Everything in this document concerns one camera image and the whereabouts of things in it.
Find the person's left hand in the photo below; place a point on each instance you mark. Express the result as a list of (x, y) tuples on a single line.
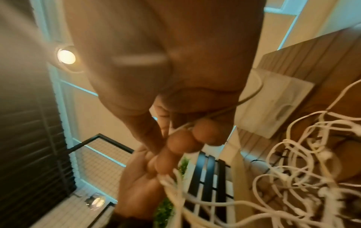
[(138, 189)]

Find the person's right hand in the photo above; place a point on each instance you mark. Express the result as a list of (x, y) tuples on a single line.
[(169, 33)]

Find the white drawer organizer box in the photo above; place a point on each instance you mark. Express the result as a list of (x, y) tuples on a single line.
[(270, 106)]

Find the round ceiling lamp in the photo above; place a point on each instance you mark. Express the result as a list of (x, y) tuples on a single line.
[(66, 56), (96, 201)]

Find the beige roller blind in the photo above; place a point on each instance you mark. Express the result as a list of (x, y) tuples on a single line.
[(93, 115)]

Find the dark slatted blind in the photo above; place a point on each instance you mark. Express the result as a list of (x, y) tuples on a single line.
[(28, 133)]

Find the wooden slatted table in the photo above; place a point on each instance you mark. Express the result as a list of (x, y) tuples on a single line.
[(310, 58)]

